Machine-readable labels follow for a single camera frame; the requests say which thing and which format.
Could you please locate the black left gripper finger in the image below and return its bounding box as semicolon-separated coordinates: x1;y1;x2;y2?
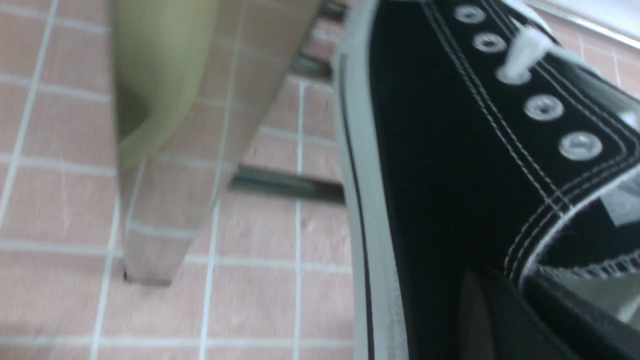
457;269;580;360

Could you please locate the black canvas sneaker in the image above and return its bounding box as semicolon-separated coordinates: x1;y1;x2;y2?
333;0;640;360

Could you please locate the steel shoe rack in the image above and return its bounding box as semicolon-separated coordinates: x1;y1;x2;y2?
110;0;325;286

